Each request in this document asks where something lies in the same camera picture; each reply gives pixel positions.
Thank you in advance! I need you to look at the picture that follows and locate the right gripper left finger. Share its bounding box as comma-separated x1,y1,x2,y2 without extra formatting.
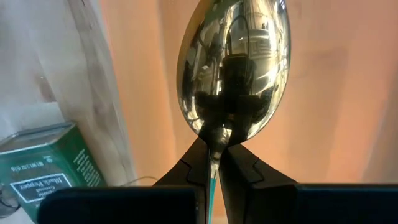
37,136,210,224

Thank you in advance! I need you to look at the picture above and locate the glass spice jar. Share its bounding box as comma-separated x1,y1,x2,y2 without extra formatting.
0,121,108,223

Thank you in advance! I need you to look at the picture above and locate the orange plastic tray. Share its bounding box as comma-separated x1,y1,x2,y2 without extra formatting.
99,0,398,224

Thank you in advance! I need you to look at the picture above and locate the metal spoon blue handle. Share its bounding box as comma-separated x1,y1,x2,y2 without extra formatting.
176,0,292,224

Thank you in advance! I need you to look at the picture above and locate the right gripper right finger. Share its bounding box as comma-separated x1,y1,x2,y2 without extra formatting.
219,143,398,224

